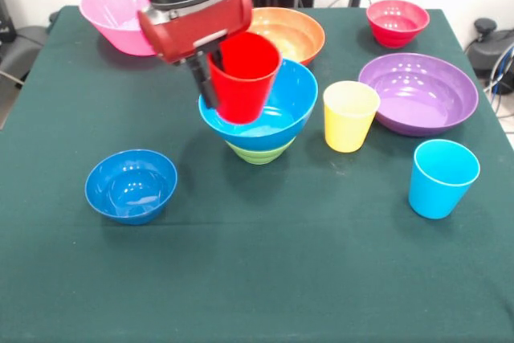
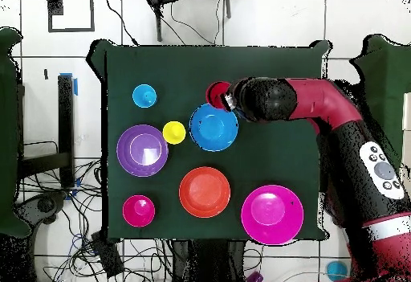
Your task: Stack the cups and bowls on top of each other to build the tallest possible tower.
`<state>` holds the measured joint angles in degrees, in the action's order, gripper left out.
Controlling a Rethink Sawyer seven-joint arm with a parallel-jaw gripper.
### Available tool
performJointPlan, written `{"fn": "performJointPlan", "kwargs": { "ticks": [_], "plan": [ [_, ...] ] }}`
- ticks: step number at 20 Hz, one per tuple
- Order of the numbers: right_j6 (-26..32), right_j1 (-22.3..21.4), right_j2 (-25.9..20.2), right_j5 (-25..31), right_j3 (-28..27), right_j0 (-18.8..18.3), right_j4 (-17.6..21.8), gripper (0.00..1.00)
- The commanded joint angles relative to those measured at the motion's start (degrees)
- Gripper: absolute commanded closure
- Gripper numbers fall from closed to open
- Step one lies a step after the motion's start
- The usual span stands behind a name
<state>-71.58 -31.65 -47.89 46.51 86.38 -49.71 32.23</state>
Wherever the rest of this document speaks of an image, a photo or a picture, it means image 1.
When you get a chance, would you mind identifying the yellow cup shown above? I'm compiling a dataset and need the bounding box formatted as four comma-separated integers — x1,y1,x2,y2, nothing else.
323,80,381,153

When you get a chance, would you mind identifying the green bowl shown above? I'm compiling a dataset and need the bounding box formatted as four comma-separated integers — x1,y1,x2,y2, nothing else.
224,136,297,165

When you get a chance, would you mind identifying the small crimson bowl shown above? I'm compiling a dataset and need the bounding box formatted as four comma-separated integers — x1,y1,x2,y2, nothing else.
365,0,430,49

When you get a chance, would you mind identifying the light blue cup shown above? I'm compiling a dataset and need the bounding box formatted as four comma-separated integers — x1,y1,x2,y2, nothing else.
408,139,481,220

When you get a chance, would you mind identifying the orange bowl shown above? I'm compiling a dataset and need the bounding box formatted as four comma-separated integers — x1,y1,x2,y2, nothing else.
248,6,326,67

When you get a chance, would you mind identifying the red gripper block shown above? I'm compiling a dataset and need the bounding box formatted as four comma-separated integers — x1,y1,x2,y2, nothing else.
137,0,254,109

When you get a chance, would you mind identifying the large light blue bowl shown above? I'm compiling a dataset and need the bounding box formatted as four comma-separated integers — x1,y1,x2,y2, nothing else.
198,58,319,151

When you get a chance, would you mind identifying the purple bowl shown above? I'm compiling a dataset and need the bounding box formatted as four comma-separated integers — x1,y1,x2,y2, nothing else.
357,52,479,137

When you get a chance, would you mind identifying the dark green tablecloth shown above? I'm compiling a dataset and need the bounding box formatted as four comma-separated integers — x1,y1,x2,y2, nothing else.
0,5,514,343

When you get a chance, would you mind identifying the large pink bowl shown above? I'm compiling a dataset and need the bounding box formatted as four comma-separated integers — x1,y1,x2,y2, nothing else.
79,0,158,57

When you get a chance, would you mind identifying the red cup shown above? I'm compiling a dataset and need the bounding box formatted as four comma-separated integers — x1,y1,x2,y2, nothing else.
206,31,284,125

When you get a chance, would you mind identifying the small dark blue bowl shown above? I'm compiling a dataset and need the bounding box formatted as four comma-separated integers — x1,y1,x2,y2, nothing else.
84,149,178,226

